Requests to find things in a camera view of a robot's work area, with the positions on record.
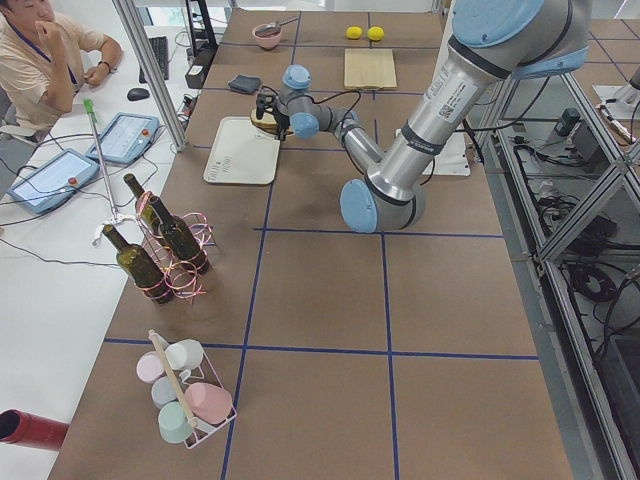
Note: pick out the far blue teach pendant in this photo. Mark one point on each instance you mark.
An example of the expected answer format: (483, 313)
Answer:
(126, 137)

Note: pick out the yellow lemon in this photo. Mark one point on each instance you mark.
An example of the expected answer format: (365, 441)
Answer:
(353, 32)
(375, 33)

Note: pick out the bread slice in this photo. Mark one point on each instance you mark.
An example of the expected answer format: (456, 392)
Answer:
(266, 123)

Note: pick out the yellow lemon left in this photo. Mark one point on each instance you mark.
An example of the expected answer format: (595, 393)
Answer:
(375, 33)

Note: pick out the black computer mouse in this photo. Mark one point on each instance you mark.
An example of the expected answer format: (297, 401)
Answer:
(137, 94)

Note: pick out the green tipped metal stick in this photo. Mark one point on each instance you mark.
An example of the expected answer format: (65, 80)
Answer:
(116, 216)

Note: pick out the red cylinder tube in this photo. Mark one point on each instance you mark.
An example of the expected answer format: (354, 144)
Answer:
(30, 430)

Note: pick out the wooden cutting board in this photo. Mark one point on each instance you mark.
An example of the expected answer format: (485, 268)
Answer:
(369, 69)

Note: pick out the cream bear serving tray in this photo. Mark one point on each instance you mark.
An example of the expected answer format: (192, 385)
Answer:
(241, 154)

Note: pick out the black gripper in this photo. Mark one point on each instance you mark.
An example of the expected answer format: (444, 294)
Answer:
(282, 121)

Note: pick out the black keyboard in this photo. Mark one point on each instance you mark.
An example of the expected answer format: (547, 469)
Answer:
(159, 47)

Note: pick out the pink bowl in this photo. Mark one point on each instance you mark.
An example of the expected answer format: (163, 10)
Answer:
(267, 42)

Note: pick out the mint green cup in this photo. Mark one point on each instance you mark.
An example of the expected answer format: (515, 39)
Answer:
(173, 425)

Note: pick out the light pink cup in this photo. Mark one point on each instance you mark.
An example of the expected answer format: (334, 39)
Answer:
(149, 367)

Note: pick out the dark green wine bottle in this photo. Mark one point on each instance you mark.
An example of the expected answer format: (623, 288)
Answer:
(139, 265)

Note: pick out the white cup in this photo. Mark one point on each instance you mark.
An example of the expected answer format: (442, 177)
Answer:
(184, 354)

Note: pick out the seated person beige shirt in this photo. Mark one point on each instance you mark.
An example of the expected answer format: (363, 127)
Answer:
(46, 57)

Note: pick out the blue teach pendant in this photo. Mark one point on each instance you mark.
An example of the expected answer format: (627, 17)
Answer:
(49, 186)
(126, 137)

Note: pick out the yellow lemon right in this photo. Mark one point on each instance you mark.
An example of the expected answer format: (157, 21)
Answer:
(353, 32)

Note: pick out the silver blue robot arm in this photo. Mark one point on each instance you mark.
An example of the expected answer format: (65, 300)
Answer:
(491, 41)

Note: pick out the grey cup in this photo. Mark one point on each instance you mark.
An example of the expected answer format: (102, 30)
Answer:
(162, 392)

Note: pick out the copper wire bottle rack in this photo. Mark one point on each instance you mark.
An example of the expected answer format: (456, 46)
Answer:
(182, 277)

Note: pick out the metal scoop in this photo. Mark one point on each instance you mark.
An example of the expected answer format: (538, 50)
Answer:
(274, 27)

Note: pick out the aluminium frame post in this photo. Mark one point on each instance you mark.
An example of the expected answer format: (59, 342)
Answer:
(134, 28)

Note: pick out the black box device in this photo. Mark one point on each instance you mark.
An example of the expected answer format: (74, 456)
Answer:
(197, 73)

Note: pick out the grey folded cloth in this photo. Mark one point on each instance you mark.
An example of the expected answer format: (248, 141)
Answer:
(246, 85)

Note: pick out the near blue teach pendant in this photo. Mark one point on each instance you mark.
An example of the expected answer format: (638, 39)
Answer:
(49, 186)

